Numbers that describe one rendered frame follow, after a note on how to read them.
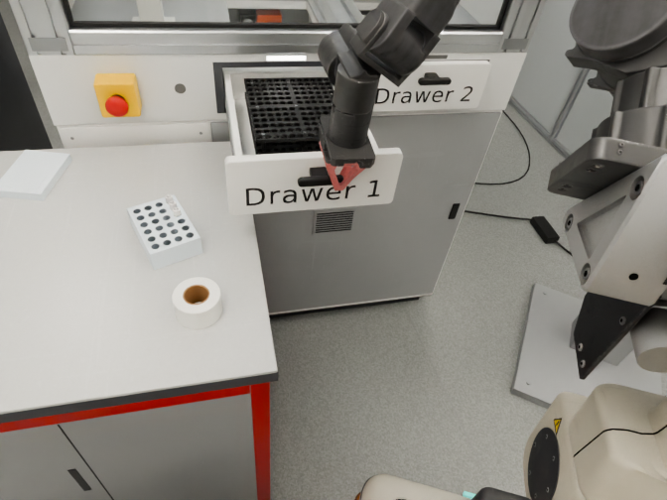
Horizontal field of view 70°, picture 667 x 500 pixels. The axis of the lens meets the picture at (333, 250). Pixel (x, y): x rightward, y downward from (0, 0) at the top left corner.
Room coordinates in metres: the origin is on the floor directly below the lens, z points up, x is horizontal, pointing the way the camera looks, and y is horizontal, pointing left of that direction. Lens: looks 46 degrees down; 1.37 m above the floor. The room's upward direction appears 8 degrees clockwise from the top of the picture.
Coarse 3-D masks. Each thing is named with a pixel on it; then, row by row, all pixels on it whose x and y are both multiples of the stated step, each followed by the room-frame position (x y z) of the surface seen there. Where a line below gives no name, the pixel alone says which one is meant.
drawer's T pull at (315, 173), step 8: (312, 168) 0.63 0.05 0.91; (320, 168) 0.63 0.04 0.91; (312, 176) 0.61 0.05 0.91; (320, 176) 0.61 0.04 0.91; (328, 176) 0.61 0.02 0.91; (336, 176) 0.61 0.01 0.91; (304, 184) 0.59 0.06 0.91; (312, 184) 0.59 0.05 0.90; (320, 184) 0.60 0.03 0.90; (328, 184) 0.60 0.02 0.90
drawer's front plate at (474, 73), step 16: (432, 64) 1.03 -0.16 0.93; (448, 64) 1.04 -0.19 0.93; (464, 64) 1.05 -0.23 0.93; (480, 64) 1.07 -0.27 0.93; (384, 80) 1.00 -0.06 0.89; (416, 80) 1.02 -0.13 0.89; (464, 80) 1.06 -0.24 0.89; (480, 80) 1.07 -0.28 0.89; (384, 96) 1.00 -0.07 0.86; (400, 96) 1.01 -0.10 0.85; (432, 96) 1.04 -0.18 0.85; (448, 96) 1.05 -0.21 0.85; (464, 96) 1.06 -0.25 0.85; (480, 96) 1.07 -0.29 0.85
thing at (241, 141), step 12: (228, 72) 0.94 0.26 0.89; (240, 72) 0.94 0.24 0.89; (252, 72) 0.95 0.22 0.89; (264, 72) 0.96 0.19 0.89; (276, 72) 0.97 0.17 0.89; (288, 72) 0.97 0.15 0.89; (300, 72) 0.98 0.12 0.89; (312, 72) 0.99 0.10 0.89; (324, 72) 1.00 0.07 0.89; (228, 84) 0.89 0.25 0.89; (240, 84) 0.94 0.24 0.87; (228, 96) 0.84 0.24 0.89; (240, 96) 0.94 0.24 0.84; (228, 108) 0.80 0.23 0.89; (240, 108) 0.90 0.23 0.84; (228, 120) 0.79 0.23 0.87; (240, 120) 0.86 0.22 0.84; (240, 132) 0.81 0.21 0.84; (240, 144) 0.69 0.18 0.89; (252, 144) 0.78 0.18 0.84; (372, 144) 0.74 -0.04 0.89
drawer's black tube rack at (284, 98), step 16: (256, 80) 0.91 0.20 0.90; (272, 80) 0.92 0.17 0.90; (288, 80) 0.93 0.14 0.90; (304, 80) 0.94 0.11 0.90; (320, 80) 0.95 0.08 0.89; (256, 96) 0.85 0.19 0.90; (272, 96) 0.85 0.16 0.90; (288, 96) 0.86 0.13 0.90; (304, 96) 0.87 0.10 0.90; (320, 96) 0.88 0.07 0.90; (256, 112) 0.79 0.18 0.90; (272, 112) 0.80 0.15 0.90; (288, 112) 0.80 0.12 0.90; (304, 112) 0.81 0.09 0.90; (320, 112) 0.82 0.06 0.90; (256, 128) 0.74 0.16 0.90; (272, 128) 0.74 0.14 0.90; (288, 128) 0.75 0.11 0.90; (304, 128) 0.76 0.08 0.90; (256, 144) 0.73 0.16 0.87; (272, 144) 0.74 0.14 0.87; (288, 144) 0.75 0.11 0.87; (304, 144) 0.74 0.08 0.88
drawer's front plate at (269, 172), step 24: (240, 168) 0.60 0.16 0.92; (264, 168) 0.61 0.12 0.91; (288, 168) 0.62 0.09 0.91; (336, 168) 0.64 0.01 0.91; (384, 168) 0.67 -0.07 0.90; (240, 192) 0.60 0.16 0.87; (264, 192) 0.61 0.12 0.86; (288, 192) 0.62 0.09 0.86; (312, 192) 0.63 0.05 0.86; (360, 192) 0.66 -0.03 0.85; (384, 192) 0.67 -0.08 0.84
